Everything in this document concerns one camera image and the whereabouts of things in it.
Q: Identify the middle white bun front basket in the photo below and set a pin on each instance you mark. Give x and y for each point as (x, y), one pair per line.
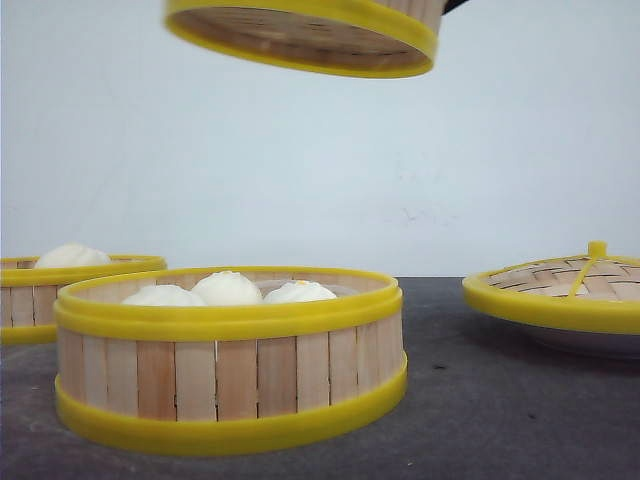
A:
(227, 288)

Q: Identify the bamboo steamer basket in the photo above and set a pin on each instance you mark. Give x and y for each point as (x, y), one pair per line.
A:
(222, 380)
(28, 293)

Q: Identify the left white bun front basket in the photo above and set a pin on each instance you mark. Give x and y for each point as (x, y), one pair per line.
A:
(164, 295)

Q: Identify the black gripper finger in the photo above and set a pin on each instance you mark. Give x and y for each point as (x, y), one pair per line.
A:
(452, 4)

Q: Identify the white plate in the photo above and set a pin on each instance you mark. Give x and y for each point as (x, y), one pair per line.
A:
(605, 345)

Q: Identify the woven steamer lid yellow rim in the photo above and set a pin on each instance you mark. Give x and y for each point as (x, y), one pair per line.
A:
(594, 292)

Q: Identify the white bun basket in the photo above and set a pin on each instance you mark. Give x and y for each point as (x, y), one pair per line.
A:
(299, 291)
(72, 255)
(227, 288)
(164, 295)

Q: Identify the right white bun front basket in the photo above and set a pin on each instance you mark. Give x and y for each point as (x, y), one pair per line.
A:
(299, 291)

